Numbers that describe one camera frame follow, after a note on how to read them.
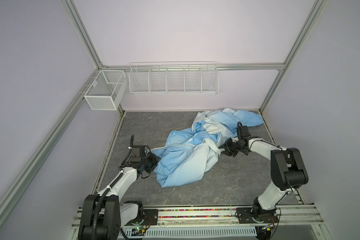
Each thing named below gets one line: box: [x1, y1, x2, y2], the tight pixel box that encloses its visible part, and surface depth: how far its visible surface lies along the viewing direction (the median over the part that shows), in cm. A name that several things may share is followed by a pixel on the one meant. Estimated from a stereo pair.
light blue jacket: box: [150, 108, 264, 188], surface depth 95 cm
